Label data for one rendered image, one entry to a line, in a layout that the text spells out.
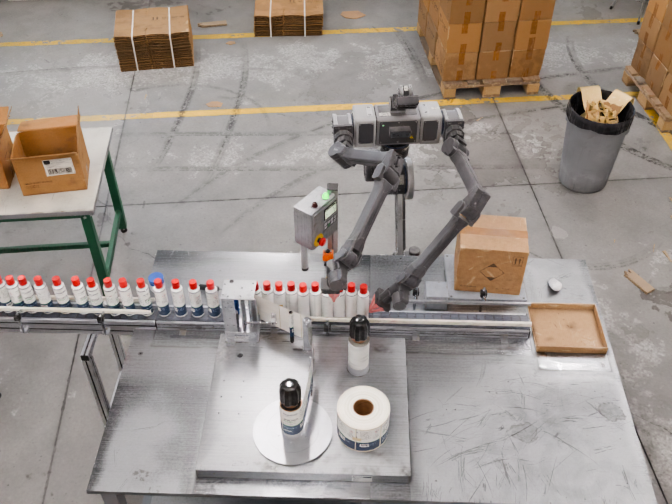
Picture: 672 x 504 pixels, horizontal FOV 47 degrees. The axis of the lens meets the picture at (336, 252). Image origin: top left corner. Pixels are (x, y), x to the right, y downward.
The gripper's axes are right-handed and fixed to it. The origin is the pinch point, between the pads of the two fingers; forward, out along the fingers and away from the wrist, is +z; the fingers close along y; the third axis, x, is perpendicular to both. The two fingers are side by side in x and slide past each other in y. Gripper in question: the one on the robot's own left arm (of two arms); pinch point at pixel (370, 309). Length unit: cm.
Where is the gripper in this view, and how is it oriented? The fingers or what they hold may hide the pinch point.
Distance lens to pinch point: 340.1
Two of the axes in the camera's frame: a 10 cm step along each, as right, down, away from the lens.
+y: -0.3, 6.7, -7.4
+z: -6.3, 5.6, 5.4
